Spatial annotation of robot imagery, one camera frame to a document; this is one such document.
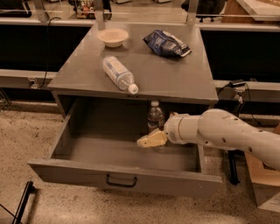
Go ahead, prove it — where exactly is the black stand leg left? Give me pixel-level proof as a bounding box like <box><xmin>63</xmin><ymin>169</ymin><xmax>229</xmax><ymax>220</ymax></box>
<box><xmin>11</xmin><ymin>181</ymin><xmax>35</xmax><ymax>224</ymax></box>

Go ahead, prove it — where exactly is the white paper bowl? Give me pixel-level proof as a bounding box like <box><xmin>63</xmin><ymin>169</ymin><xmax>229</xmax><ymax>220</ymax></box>
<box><xmin>97</xmin><ymin>28</ymin><xmax>129</xmax><ymax>48</ymax></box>

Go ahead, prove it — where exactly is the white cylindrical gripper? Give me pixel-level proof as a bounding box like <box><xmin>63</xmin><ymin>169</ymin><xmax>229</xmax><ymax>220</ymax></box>
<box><xmin>136</xmin><ymin>112</ymin><xmax>200</xmax><ymax>148</ymax></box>

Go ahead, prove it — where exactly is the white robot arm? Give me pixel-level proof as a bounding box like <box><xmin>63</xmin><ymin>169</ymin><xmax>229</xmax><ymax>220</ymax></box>
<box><xmin>136</xmin><ymin>108</ymin><xmax>280</xmax><ymax>171</ymax></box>

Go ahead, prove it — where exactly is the black stand leg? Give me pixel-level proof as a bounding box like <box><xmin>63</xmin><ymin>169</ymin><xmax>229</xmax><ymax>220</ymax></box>
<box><xmin>11</xmin><ymin>181</ymin><xmax>35</xmax><ymax>224</ymax></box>
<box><xmin>228</xmin><ymin>150</ymin><xmax>240</xmax><ymax>186</ymax></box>

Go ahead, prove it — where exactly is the black drawer handle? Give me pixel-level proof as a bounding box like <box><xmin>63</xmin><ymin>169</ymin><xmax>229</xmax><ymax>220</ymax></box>
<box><xmin>106</xmin><ymin>174</ymin><xmax>137</xmax><ymax>188</ymax></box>

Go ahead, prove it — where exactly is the water bottle white blue label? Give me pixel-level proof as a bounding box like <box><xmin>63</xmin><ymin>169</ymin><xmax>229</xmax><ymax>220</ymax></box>
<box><xmin>102</xmin><ymin>56</ymin><xmax>138</xmax><ymax>95</ymax></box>

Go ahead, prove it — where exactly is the brown cardboard box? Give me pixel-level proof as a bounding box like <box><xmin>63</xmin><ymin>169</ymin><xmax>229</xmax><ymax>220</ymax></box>
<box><xmin>245</xmin><ymin>127</ymin><xmax>280</xmax><ymax>213</ymax></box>

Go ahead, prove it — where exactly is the grey cabinet with counter top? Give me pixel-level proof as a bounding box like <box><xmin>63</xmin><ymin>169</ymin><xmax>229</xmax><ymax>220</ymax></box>
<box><xmin>46</xmin><ymin>22</ymin><xmax>220</xmax><ymax>134</ymax></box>

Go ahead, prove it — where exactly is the black power adapter with cables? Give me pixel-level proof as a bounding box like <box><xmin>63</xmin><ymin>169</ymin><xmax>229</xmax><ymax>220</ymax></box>
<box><xmin>216</xmin><ymin>80</ymin><xmax>262</xmax><ymax>126</ymax></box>

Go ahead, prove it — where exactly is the blue chip bag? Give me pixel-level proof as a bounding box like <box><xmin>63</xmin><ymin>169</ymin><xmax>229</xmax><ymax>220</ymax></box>
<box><xmin>143</xmin><ymin>30</ymin><xmax>192</xmax><ymax>58</ymax></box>

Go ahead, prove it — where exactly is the black stand leg right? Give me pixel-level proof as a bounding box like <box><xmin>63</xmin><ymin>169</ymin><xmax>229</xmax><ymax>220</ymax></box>
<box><xmin>228</xmin><ymin>150</ymin><xmax>240</xmax><ymax>186</ymax></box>

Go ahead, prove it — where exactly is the black office chair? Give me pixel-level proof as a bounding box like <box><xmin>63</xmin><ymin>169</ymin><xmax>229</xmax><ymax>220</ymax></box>
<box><xmin>180</xmin><ymin>0</ymin><xmax>226</xmax><ymax>24</ymax></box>

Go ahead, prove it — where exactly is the black cable on left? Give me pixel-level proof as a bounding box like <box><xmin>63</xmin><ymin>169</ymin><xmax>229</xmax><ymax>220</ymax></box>
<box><xmin>38</xmin><ymin>17</ymin><xmax>62</xmax><ymax>89</ymax></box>

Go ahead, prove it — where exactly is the grey open top drawer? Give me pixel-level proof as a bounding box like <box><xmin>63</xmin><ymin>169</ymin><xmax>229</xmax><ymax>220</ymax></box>
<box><xmin>28</xmin><ymin>97</ymin><xmax>222</xmax><ymax>198</ymax></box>

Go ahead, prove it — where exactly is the colourful snack box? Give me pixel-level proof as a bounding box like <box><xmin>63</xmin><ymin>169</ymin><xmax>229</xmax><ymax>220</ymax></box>
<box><xmin>75</xmin><ymin>0</ymin><xmax>95</xmax><ymax>19</ymax></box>

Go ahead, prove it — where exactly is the clear water bottle red label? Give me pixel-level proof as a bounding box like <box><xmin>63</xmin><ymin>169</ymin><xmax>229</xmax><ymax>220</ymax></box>
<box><xmin>147</xmin><ymin>101</ymin><xmax>165</xmax><ymax>132</ymax></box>

